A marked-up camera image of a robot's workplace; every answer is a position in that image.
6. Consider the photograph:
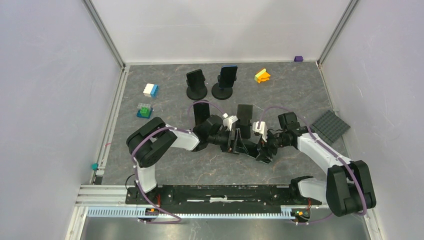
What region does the black round base phone stand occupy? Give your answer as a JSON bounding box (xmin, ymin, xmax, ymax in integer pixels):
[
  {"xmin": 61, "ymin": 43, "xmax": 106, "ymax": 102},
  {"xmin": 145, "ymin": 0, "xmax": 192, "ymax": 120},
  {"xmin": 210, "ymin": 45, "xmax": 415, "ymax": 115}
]
[{"xmin": 211, "ymin": 83, "xmax": 233, "ymax": 100}]

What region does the teal edged black phone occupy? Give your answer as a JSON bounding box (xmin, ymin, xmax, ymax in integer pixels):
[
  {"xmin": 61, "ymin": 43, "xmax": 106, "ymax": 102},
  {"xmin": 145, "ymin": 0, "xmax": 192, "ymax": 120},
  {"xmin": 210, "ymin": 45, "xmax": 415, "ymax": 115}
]
[{"xmin": 186, "ymin": 69, "xmax": 206, "ymax": 91}]

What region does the white blue toy block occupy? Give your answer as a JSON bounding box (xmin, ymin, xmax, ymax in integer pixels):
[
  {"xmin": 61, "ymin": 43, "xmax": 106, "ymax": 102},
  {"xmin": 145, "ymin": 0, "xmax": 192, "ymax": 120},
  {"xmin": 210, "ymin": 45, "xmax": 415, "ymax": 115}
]
[{"xmin": 142, "ymin": 83, "xmax": 159, "ymax": 98}]

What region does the black folding phone stand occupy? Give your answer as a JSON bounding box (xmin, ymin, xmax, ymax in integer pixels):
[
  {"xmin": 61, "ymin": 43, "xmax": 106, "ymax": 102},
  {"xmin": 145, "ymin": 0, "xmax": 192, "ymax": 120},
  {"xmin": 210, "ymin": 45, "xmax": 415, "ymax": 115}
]
[{"xmin": 235, "ymin": 104, "xmax": 253, "ymax": 139}]

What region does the aluminium frame rail right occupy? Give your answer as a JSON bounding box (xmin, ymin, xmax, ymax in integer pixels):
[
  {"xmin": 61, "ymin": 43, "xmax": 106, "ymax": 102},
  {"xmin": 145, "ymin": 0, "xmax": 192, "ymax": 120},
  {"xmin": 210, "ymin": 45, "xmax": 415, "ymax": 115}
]
[{"xmin": 316, "ymin": 0, "xmax": 360, "ymax": 69}]

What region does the green blue toy block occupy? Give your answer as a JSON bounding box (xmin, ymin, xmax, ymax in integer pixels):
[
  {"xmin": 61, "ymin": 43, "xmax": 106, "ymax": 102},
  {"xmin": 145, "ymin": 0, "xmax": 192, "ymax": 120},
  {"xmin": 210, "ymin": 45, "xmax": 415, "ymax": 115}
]
[{"xmin": 136, "ymin": 103, "xmax": 153, "ymax": 119}]

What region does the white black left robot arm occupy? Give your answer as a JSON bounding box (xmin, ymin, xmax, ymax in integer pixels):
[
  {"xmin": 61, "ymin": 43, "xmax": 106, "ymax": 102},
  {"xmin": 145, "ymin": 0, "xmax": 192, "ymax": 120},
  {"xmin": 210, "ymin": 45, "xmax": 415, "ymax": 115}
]
[{"xmin": 126, "ymin": 114, "xmax": 256, "ymax": 204}]

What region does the yellow orange toy block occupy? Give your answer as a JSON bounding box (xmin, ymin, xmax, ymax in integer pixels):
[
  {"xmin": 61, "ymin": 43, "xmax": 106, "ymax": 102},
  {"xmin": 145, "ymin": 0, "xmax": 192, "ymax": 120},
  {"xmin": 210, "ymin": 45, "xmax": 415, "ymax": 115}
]
[{"xmin": 254, "ymin": 68, "xmax": 271, "ymax": 83}]

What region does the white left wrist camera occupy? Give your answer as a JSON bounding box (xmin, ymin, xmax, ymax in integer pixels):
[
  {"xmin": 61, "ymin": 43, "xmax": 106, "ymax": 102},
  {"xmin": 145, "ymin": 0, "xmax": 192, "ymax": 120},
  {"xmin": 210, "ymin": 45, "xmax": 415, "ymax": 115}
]
[{"xmin": 222, "ymin": 113, "xmax": 239, "ymax": 132}]

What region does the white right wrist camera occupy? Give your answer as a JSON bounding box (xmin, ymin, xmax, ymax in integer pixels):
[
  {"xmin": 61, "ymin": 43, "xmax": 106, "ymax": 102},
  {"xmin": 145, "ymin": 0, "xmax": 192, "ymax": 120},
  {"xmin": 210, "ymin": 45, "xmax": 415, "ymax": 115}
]
[{"xmin": 252, "ymin": 121, "xmax": 268, "ymax": 143}]

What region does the aluminium frame rail left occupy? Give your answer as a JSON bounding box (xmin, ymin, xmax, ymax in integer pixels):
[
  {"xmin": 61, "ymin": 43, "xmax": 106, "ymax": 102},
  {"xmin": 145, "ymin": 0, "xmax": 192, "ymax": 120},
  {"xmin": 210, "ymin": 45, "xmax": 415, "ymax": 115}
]
[{"xmin": 90, "ymin": 65, "xmax": 131, "ymax": 185}]

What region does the purple toy block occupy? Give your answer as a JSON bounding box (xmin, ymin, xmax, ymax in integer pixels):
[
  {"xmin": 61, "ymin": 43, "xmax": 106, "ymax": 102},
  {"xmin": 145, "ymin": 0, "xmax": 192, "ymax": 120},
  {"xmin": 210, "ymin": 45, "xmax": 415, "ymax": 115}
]
[{"xmin": 294, "ymin": 55, "xmax": 304, "ymax": 62}]

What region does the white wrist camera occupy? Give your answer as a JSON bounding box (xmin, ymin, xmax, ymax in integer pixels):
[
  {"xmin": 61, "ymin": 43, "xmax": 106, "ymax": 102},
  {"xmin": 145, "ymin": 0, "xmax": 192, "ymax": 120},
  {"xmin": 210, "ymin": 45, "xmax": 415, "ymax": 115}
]
[
  {"xmin": 252, "ymin": 121, "xmax": 268, "ymax": 143},
  {"xmin": 222, "ymin": 113, "xmax": 239, "ymax": 132}
]

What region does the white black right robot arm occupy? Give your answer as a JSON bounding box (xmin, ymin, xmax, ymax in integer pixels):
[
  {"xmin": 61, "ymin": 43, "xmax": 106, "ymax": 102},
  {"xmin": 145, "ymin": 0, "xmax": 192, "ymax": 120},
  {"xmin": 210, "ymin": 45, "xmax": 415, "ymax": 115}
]
[{"xmin": 252, "ymin": 112, "xmax": 377, "ymax": 217}]

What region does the teal small clip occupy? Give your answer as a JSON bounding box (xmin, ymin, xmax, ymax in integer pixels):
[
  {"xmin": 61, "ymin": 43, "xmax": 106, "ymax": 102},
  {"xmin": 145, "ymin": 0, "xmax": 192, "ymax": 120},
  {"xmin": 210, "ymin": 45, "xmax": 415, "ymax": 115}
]
[{"xmin": 91, "ymin": 163, "xmax": 99, "ymax": 171}]

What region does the aluminium frame rail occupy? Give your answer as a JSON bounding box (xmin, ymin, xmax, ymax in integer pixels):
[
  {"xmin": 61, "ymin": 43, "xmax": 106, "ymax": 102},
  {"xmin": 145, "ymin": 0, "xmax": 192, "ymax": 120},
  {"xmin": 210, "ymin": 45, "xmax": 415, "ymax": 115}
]
[
  {"xmin": 316, "ymin": 0, "xmax": 360, "ymax": 69},
  {"xmin": 90, "ymin": 65, "xmax": 131, "ymax": 185}
]

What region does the light blue toothed rail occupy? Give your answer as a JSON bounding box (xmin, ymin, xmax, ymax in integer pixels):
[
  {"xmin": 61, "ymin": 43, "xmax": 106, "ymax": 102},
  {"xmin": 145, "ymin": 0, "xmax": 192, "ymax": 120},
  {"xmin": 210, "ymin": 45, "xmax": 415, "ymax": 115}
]
[{"xmin": 86, "ymin": 205, "xmax": 301, "ymax": 220}]

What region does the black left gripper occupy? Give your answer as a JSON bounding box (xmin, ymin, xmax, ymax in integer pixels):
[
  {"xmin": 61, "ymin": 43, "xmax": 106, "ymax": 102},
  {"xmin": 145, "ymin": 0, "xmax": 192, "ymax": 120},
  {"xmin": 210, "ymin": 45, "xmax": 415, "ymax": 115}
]
[{"xmin": 208, "ymin": 128, "xmax": 249, "ymax": 155}]

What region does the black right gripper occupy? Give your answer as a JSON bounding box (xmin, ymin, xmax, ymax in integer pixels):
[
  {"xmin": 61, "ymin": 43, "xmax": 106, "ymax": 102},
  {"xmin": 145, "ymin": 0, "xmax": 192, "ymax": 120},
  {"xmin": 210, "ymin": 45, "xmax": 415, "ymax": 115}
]
[{"xmin": 255, "ymin": 128, "xmax": 290, "ymax": 162}]

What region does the grey lego baseplate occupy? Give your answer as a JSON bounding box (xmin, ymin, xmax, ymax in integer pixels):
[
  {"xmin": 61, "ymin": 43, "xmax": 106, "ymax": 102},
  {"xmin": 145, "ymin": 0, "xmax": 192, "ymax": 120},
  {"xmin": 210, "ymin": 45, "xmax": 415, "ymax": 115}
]
[{"xmin": 311, "ymin": 110, "xmax": 351, "ymax": 145}]

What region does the blue edged black phone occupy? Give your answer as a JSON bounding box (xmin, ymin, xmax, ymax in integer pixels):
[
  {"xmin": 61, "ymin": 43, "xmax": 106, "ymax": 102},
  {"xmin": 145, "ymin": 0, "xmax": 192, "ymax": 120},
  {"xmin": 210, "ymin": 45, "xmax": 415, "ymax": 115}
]
[{"xmin": 218, "ymin": 65, "xmax": 238, "ymax": 89}]

